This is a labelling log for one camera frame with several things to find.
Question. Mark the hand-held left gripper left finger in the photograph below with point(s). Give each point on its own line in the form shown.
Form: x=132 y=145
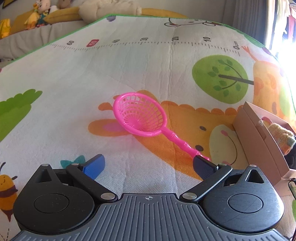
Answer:
x=93 y=168

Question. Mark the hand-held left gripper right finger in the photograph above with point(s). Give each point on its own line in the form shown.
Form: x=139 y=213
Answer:
x=204 y=168

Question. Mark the pink cardboard box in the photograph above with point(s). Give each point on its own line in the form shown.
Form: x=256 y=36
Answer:
x=259 y=143

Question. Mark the pink plastic toy net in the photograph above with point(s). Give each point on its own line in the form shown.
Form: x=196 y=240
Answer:
x=138 y=113

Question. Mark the crocheted toy in box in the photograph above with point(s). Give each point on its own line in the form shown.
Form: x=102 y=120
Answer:
x=281 y=136

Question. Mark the cartoon printed play mat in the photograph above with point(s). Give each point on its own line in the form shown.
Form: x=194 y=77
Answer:
x=115 y=64

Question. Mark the grey sofa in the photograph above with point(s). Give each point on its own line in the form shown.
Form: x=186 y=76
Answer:
x=34 y=39

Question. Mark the yellow cushion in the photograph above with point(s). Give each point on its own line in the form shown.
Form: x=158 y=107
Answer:
x=55 y=17
x=161 y=12

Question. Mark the cream plush toy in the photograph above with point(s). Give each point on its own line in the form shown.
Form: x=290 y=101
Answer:
x=108 y=10

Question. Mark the small doll with yellow clothes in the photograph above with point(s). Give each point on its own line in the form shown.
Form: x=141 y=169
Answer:
x=37 y=14

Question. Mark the yellow bag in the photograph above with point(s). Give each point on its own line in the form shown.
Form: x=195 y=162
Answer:
x=4 y=27

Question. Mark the brown plush bear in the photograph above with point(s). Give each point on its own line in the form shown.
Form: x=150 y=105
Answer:
x=64 y=3

